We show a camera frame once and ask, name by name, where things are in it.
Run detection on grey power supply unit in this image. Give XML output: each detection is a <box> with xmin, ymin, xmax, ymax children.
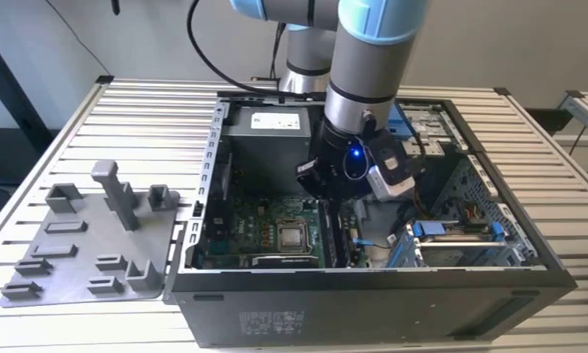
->
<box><xmin>221</xmin><ymin>106</ymin><xmax>324</xmax><ymax>195</ymax></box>

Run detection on CPU socket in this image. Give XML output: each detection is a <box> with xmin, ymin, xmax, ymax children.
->
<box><xmin>272</xmin><ymin>218</ymin><xmax>316</xmax><ymax>255</ymax></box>

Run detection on blue plastic disk carrier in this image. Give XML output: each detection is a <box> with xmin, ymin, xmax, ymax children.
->
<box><xmin>393</xmin><ymin>102</ymin><xmax>413</xmax><ymax>140</ymax></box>

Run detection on silver CPU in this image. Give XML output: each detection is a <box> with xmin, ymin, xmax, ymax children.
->
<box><xmin>279</xmin><ymin>228</ymin><xmax>309</xmax><ymax>250</ymax></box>

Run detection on grey metal drive cage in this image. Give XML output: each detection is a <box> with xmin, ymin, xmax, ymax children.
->
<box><xmin>372</xmin><ymin>102</ymin><xmax>460</xmax><ymax>202</ymax></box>

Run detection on green motherboard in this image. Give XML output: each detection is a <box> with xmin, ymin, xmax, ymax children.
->
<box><xmin>195</xmin><ymin>194</ymin><xmax>373</xmax><ymax>271</ymax></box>

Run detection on blue disk carrier with disk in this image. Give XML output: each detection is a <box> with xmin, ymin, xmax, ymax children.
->
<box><xmin>389</xmin><ymin>218</ymin><xmax>516</xmax><ymax>268</ymax></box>

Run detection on black graphics card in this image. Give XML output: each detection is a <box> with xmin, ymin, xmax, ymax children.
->
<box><xmin>243</xmin><ymin>252</ymin><xmax>324</xmax><ymax>270</ymax></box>

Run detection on black open PC case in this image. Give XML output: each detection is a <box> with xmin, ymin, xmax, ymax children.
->
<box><xmin>164</xmin><ymin>90</ymin><xmax>579</xmax><ymax>349</ymax></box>

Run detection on metal slat side table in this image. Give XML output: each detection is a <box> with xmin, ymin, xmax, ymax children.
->
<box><xmin>551</xmin><ymin>90</ymin><xmax>588</xmax><ymax>177</ymax></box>

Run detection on grey plastic parts rack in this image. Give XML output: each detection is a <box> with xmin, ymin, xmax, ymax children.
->
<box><xmin>0</xmin><ymin>160</ymin><xmax>183</xmax><ymax>309</ymax></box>

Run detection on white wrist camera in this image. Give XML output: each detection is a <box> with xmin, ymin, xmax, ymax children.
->
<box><xmin>293</xmin><ymin>157</ymin><xmax>324</xmax><ymax>199</ymax></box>
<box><xmin>364</xmin><ymin>129</ymin><xmax>416</xmax><ymax>202</ymax></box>

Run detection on red and orange wires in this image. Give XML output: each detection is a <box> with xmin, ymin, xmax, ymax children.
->
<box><xmin>405</xmin><ymin>167</ymin><xmax>431</xmax><ymax>221</ymax></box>

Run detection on black wire with blue plug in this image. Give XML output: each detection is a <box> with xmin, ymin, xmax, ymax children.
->
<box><xmin>351</xmin><ymin>238</ymin><xmax>399</xmax><ymax>249</ymax></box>

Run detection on coloured wire bundle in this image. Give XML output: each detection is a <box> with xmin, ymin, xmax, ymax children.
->
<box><xmin>448</xmin><ymin>200</ymin><xmax>477</xmax><ymax>226</ymax></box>

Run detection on thick black camera cable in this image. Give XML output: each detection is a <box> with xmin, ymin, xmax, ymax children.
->
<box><xmin>185</xmin><ymin>0</ymin><xmax>325</xmax><ymax>101</ymax></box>

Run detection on thin black wall cable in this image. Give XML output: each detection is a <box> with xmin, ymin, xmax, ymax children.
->
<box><xmin>42</xmin><ymin>0</ymin><xmax>113</xmax><ymax>79</ymax></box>

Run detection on black furniture frame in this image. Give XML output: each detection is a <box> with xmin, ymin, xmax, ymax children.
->
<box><xmin>0</xmin><ymin>24</ymin><xmax>54</xmax><ymax>155</ymax></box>

